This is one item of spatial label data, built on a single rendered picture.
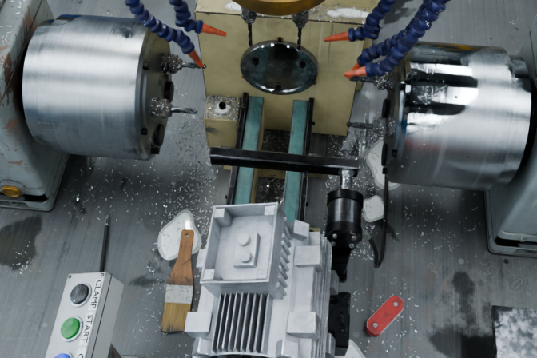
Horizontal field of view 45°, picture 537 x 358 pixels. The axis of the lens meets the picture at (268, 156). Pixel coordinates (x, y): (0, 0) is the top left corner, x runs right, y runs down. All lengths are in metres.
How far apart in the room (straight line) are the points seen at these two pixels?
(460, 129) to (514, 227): 0.27
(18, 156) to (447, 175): 0.74
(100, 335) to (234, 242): 0.23
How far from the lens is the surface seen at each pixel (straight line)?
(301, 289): 0.94
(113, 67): 1.08
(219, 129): 1.32
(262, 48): 1.18
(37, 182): 1.30
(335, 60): 1.21
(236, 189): 1.20
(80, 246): 1.33
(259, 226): 0.95
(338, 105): 1.32
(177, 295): 1.24
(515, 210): 1.21
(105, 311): 0.98
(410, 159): 1.07
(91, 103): 1.09
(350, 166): 1.10
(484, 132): 1.06
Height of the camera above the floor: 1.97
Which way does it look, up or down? 58 degrees down
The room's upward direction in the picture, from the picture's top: straight up
